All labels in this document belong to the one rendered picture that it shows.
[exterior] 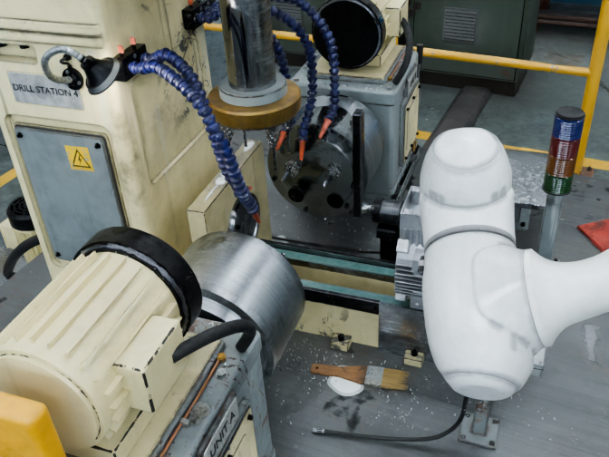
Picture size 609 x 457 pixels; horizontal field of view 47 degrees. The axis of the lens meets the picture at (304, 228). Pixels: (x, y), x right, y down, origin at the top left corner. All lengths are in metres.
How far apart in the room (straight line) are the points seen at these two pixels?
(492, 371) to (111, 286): 0.46
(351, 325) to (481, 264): 0.81
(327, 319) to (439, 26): 3.17
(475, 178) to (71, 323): 0.48
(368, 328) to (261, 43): 0.63
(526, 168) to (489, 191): 1.18
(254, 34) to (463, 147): 0.60
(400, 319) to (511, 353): 0.76
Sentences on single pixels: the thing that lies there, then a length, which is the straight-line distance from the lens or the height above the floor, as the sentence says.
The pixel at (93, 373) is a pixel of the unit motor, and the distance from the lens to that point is 0.83.
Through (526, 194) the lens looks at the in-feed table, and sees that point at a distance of 1.84.
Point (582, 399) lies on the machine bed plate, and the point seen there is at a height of 0.80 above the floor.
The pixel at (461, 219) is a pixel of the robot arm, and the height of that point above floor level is 1.45.
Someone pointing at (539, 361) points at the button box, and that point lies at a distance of 1.19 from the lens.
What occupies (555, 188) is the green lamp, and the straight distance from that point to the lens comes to 1.63.
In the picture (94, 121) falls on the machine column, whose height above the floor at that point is 1.33.
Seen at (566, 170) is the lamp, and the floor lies 1.09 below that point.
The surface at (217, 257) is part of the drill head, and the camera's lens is 1.20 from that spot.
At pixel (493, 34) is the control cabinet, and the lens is 4.42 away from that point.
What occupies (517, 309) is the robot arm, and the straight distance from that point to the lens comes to 0.71.
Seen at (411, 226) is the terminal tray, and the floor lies 1.12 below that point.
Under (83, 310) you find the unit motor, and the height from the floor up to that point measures 1.35.
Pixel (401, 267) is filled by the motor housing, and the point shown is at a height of 1.04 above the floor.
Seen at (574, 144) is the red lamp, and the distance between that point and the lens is 1.58.
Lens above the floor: 1.89
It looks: 35 degrees down
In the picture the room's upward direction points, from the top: 4 degrees counter-clockwise
